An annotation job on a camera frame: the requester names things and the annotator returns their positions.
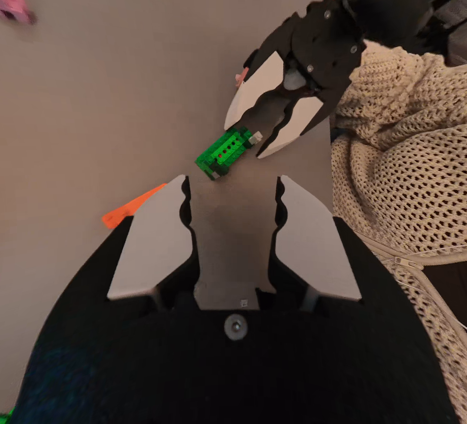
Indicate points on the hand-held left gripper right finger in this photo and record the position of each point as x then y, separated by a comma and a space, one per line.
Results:
313, 249

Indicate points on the green lego assembly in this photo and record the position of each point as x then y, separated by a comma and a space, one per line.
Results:
226, 152

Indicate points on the pink lego build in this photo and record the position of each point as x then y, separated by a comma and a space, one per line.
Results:
14, 4

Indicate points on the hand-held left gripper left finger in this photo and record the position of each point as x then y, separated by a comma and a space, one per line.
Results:
153, 245

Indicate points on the orange brick separator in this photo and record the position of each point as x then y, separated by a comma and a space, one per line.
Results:
127, 209

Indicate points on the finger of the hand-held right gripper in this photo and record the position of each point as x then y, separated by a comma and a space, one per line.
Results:
295, 121
251, 92

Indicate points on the small pink lego piece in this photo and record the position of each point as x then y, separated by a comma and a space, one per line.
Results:
241, 77

